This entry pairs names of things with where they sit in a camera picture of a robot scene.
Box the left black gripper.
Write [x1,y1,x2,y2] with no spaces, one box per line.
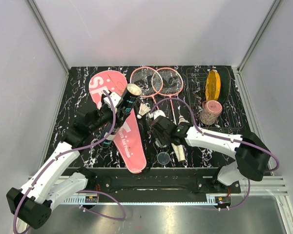
[89,96,130,133]

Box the shuttlecock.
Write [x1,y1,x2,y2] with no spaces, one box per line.
[137,103,151,119]
[155,136,170,148]
[178,116,189,125]

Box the clear tube lid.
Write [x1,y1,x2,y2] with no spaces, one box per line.
[156,152,170,165]

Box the black shuttlecock tube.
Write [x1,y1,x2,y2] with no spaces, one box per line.
[99,83,142,148]

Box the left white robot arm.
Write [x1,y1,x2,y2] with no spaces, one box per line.
[6,92,124,233]

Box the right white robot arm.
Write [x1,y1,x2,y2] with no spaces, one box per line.
[151,116,271,193]

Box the right pink badminton racket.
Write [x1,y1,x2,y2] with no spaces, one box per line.
[157,67,186,162]

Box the pink badminton racket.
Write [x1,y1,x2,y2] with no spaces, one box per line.
[157,67,186,162]
[130,66,163,104]

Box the left pink badminton racket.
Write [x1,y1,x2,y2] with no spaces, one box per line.
[130,66,163,104]

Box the pink racket bag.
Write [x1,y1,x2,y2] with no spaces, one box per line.
[89,70,147,174]

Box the pink patterned cup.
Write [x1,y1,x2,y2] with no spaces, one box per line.
[200,100,223,125]

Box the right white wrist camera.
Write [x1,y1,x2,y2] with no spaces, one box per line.
[148,110,166,120]

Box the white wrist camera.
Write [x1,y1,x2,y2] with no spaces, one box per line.
[102,92,123,112]
[148,110,166,120]

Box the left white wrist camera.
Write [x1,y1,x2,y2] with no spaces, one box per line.
[102,92,123,112]

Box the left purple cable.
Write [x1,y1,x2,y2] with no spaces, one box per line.
[12,89,127,234]

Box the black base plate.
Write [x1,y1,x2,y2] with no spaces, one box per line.
[83,167,241,203]

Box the black wire basket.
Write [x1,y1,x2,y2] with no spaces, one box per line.
[186,66,243,133]

